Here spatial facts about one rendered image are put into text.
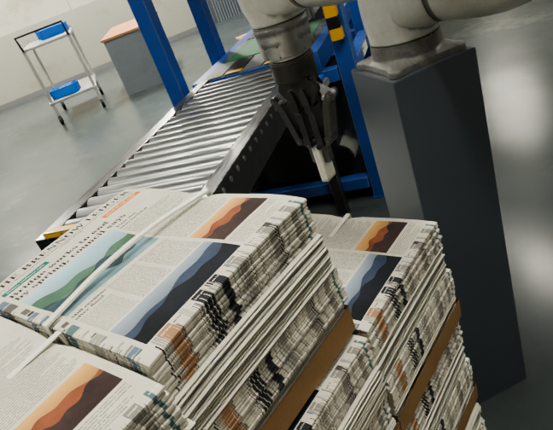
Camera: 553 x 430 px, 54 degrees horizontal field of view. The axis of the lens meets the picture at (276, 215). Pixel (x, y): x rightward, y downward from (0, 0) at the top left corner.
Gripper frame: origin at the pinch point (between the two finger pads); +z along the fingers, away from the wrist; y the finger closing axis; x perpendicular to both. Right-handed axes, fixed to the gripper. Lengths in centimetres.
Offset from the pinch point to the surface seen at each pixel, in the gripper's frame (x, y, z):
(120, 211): -33.0, -14.3, -10.7
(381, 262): -11.3, 13.4, 12.8
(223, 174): 23, -52, 16
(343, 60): 136, -75, 25
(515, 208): 129, -8, 97
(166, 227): -35.2, -2.0, -10.1
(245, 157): 37, -56, 19
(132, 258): -42.3, -1.4, -10.3
